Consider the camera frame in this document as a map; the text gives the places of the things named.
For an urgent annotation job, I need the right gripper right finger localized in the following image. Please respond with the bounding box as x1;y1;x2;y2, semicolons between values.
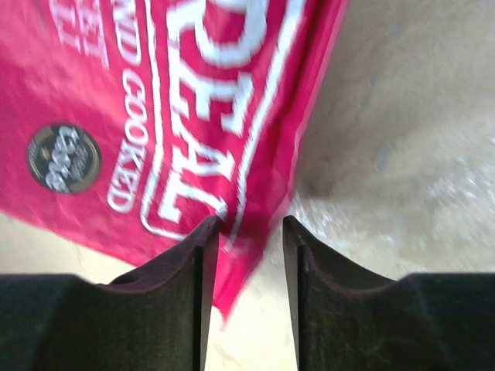
282;216;494;370

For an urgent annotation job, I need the pink REAL crisps bag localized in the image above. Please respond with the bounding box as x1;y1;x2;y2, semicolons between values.
1;0;347;318

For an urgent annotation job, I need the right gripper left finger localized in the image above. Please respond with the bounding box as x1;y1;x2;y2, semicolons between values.
1;216;220;370

